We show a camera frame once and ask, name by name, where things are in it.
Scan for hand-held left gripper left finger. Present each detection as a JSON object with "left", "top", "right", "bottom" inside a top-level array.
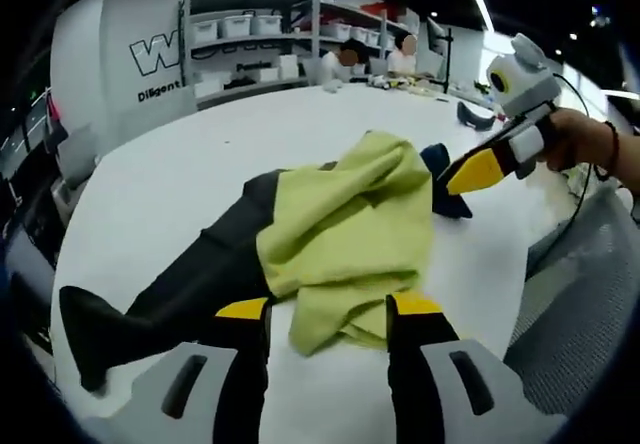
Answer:
[{"left": 79, "top": 296, "right": 274, "bottom": 444}]

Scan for dark bead bracelet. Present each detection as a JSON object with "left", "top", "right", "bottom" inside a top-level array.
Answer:
[{"left": 593, "top": 120, "right": 621, "bottom": 181}]

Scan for white chair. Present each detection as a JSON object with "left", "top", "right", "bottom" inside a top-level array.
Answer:
[{"left": 55, "top": 122, "right": 100, "bottom": 188}]

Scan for person's right hand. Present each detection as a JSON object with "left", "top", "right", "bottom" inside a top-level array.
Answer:
[{"left": 541, "top": 108, "right": 609, "bottom": 173}]

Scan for black bag with pink strap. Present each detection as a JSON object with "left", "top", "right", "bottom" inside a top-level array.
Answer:
[{"left": 42, "top": 87, "right": 70, "bottom": 153}]

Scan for grey mesh office chair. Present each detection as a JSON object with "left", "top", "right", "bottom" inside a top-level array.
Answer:
[{"left": 499, "top": 183, "right": 639, "bottom": 418}]

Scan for yellow white tabletop clutter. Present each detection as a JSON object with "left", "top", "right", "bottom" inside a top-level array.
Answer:
[{"left": 368, "top": 73, "right": 454, "bottom": 99}]

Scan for rows of white storage bins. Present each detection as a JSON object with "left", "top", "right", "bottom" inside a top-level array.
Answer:
[{"left": 192, "top": 11, "right": 401, "bottom": 98}]

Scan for yellow blue black garment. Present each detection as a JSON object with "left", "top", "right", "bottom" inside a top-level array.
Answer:
[{"left": 58, "top": 130, "right": 474, "bottom": 393}]

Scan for grey metal shelving rack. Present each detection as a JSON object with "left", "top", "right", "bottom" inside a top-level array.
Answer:
[
  {"left": 177, "top": 0, "right": 324, "bottom": 111},
  {"left": 312, "top": 0, "right": 434, "bottom": 73}
]

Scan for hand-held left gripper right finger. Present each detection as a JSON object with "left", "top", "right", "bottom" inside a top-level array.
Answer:
[{"left": 385, "top": 291, "right": 571, "bottom": 444}]

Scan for dark grey curved holder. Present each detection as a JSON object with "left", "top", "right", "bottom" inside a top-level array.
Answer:
[{"left": 455, "top": 100, "right": 497, "bottom": 133}]

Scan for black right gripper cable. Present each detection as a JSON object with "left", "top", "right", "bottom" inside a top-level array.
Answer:
[{"left": 549, "top": 69, "right": 594, "bottom": 233}]

